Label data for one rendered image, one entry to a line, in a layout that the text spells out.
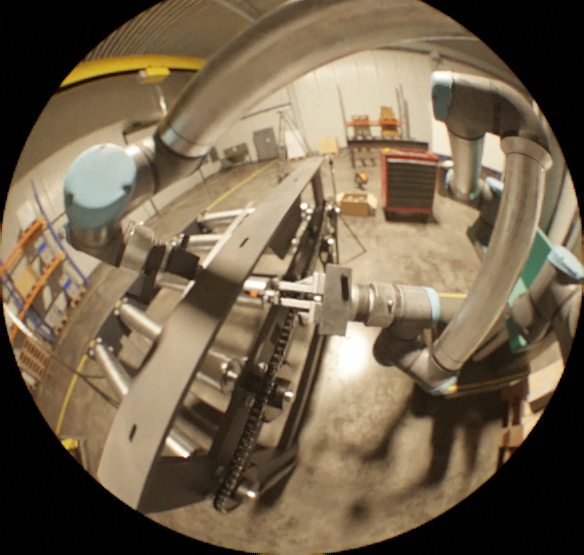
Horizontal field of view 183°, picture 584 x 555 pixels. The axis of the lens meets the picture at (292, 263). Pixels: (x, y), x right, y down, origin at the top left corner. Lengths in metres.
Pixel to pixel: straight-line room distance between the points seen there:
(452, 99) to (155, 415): 0.60
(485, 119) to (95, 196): 0.54
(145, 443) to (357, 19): 0.42
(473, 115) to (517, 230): 0.21
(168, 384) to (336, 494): 1.32
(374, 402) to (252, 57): 1.43
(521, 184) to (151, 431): 0.57
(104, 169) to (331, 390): 1.38
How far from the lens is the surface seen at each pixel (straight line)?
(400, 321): 0.37
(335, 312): 0.33
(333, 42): 0.19
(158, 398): 0.23
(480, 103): 0.41
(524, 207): 0.37
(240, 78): 0.20
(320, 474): 1.39
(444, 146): 4.78
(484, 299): 0.37
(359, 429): 1.33
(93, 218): 0.21
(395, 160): 2.41
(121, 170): 0.23
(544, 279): 0.70
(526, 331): 0.75
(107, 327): 1.22
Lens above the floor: 1.32
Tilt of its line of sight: 40 degrees down
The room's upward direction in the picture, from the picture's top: 16 degrees counter-clockwise
